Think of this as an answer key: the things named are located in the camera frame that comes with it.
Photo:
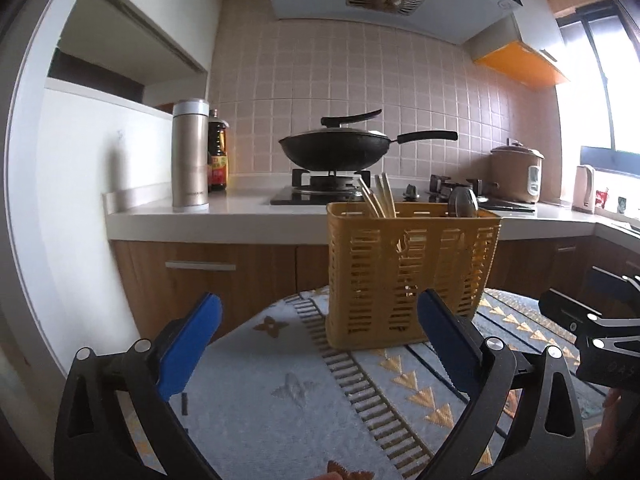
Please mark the gas stove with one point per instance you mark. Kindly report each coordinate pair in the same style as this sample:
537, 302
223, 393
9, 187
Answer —
313, 189

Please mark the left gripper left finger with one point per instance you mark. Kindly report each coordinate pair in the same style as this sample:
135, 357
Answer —
92, 440

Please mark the brown wooden kitchen cabinets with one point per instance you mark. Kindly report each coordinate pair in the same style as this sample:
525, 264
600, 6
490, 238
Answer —
162, 281

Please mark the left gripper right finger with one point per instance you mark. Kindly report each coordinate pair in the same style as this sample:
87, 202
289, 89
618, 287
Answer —
546, 438

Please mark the steel thermos flask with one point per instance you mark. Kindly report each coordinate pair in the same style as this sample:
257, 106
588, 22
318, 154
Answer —
189, 155

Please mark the clear plastic spoon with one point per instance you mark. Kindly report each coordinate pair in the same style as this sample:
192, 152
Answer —
462, 203

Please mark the patterned blue table mat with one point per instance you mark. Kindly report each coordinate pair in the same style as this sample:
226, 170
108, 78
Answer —
273, 400

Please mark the lone wooden chopstick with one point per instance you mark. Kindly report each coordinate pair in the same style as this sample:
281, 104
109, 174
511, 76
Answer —
370, 199

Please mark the beige rice cooker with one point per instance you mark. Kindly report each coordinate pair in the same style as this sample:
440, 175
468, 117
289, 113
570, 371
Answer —
517, 172

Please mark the soy sauce bottle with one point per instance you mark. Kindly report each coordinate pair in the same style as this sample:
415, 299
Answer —
217, 157

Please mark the white kitchen countertop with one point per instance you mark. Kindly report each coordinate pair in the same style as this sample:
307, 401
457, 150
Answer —
244, 216

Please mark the orange wall cabinet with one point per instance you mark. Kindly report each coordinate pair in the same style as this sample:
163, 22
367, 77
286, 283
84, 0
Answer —
527, 50

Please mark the black wok with lid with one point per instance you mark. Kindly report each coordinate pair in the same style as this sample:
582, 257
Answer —
335, 147

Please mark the person's right hand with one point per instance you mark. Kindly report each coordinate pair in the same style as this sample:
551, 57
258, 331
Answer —
615, 447

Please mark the yellow plastic utensil basket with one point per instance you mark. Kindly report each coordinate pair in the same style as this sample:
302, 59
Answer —
378, 268

